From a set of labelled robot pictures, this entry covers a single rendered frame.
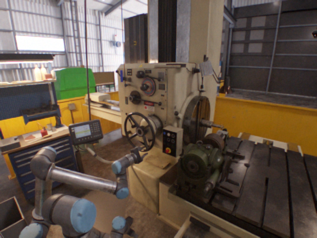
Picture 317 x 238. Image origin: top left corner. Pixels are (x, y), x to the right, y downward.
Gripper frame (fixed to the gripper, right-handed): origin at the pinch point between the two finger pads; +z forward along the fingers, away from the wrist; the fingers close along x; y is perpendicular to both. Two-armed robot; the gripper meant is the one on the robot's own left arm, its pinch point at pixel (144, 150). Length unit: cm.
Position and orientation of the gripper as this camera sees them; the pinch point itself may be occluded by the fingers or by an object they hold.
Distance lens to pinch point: 143.3
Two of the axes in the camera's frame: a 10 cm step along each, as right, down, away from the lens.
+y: 7.4, -1.8, -6.5
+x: -3.0, -9.5, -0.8
